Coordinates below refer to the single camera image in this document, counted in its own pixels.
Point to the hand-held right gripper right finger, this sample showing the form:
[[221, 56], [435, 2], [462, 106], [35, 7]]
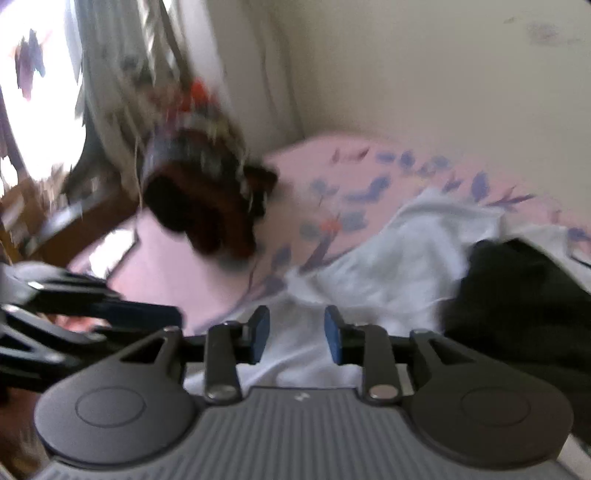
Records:
[[333, 334]]

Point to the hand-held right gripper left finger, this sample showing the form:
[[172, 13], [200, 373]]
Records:
[[261, 332]]

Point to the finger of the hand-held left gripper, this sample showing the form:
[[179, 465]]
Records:
[[134, 314], [46, 344]]

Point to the pale white garment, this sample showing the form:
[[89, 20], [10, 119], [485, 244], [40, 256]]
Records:
[[392, 277]]

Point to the black garment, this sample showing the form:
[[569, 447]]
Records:
[[517, 304]]

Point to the pink floral bed sheet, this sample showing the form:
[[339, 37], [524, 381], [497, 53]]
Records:
[[184, 277]]

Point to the dark red knitted cloth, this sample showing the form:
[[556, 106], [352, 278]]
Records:
[[198, 207]]

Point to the wooden furniture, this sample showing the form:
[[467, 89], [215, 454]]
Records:
[[18, 217]]

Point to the bright window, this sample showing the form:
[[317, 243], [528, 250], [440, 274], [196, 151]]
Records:
[[41, 134]]

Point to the small red plastic object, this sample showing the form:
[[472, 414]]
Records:
[[199, 94]]

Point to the grey curtain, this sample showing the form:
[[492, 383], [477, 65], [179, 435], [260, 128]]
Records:
[[115, 69]]

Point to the hanging purple cloth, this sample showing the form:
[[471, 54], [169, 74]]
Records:
[[28, 64]]

